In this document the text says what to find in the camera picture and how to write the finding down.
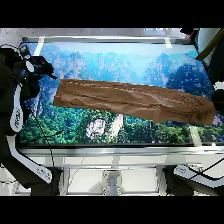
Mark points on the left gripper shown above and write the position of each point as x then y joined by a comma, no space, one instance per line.
42,66

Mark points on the brown trousers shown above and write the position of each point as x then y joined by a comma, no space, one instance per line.
133,100

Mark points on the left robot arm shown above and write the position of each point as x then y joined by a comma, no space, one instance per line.
16,113

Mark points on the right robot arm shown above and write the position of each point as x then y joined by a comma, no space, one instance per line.
185,171

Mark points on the silver frame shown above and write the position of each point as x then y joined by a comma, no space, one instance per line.
113,151

